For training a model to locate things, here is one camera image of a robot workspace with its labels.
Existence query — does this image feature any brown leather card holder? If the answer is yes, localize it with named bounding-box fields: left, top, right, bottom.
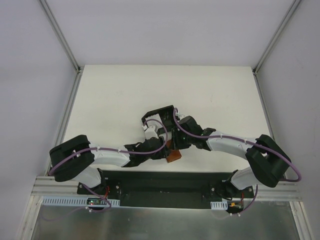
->
left=166, top=140, right=182, bottom=163

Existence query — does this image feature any black plastic card box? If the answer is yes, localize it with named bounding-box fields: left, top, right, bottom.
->
left=141, top=105, right=176, bottom=135

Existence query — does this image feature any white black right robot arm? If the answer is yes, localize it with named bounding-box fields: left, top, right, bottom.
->
left=171, top=116, right=292, bottom=200

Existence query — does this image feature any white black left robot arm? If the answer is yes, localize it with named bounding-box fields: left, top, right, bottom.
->
left=48, top=134, right=171, bottom=195

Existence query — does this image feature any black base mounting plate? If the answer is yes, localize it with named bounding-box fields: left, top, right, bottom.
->
left=77, top=169, right=253, bottom=208

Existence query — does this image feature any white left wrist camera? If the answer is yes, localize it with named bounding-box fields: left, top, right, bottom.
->
left=142, top=125, right=159, bottom=140

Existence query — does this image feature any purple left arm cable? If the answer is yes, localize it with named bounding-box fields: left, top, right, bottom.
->
left=48, top=119, right=169, bottom=213

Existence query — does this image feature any white right cable duct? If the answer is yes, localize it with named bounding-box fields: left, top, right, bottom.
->
left=210, top=200, right=244, bottom=211

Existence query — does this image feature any white cable duct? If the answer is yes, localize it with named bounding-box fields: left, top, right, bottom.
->
left=42, top=196, right=121, bottom=208
left=210, top=200, right=244, bottom=211

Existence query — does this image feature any right rear aluminium post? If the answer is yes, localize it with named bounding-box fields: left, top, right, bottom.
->
left=252, top=0, right=304, bottom=76

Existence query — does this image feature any aluminium post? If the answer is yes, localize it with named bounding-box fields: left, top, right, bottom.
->
left=252, top=0, right=304, bottom=76
left=38, top=0, right=82, bottom=74

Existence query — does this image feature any right aluminium side rail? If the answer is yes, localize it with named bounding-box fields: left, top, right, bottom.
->
left=252, top=69, right=311, bottom=240

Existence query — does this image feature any white left cable duct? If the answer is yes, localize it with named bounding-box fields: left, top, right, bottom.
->
left=42, top=196, right=121, bottom=208

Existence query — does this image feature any left rear aluminium post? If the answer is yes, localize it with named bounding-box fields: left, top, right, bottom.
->
left=38, top=0, right=82, bottom=74

